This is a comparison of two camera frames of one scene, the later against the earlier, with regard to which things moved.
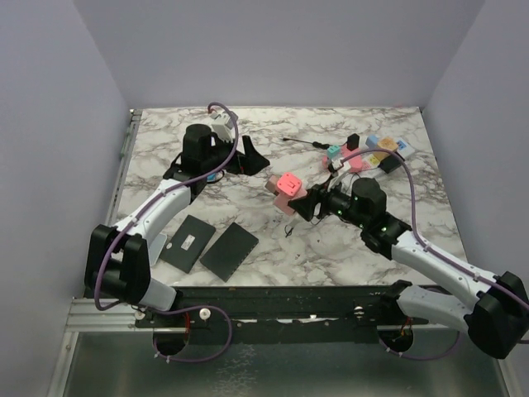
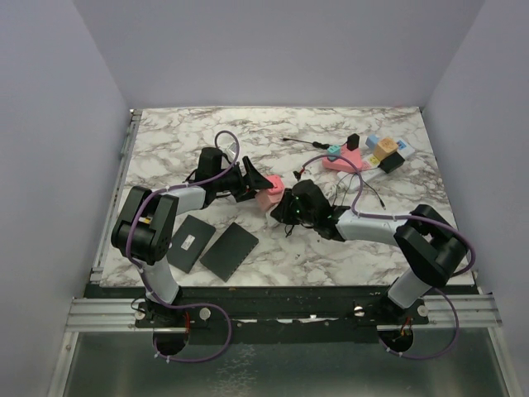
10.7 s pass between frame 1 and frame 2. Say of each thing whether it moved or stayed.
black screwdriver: stayed
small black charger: stayed
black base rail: stayed
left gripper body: moved
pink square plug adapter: moved
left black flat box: stayed
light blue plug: stayed
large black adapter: stayed
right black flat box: stayed
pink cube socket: moved
